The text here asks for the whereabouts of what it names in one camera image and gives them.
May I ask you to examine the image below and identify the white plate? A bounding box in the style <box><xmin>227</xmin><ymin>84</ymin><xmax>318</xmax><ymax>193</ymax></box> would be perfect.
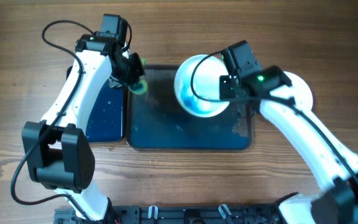
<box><xmin>173</xmin><ymin>54</ymin><xmax>229</xmax><ymax>118</ymax></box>

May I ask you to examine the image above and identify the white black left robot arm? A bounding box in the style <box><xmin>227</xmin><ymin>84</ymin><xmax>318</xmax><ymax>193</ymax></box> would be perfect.
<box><xmin>11</xmin><ymin>35</ymin><xmax>144</xmax><ymax>223</ymax></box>

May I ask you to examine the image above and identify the black water tub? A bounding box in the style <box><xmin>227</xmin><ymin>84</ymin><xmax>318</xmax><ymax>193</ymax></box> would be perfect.
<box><xmin>58</xmin><ymin>81</ymin><xmax>126</xmax><ymax>142</ymax></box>

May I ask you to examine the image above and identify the dark grey serving tray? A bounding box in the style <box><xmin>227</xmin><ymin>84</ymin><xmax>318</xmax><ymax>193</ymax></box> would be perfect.
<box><xmin>126</xmin><ymin>64</ymin><xmax>253</xmax><ymax>151</ymax></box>

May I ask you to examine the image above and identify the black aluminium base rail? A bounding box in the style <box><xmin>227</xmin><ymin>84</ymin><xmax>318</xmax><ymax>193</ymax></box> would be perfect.
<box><xmin>53</xmin><ymin>202</ymin><xmax>279</xmax><ymax>224</ymax></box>

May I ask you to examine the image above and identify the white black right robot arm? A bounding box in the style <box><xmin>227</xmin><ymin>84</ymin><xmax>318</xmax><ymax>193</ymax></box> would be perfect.
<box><xmin>219</xmin><ymin>66</ymin><xmax>358</xmax><ymax>223</ymax></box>

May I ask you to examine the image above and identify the green yellow sponge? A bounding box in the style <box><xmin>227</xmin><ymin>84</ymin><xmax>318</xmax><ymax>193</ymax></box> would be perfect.
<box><xmin>129</xmin><ymin>58</ymin><xmax>148</xmax><ymax>95</ymax></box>

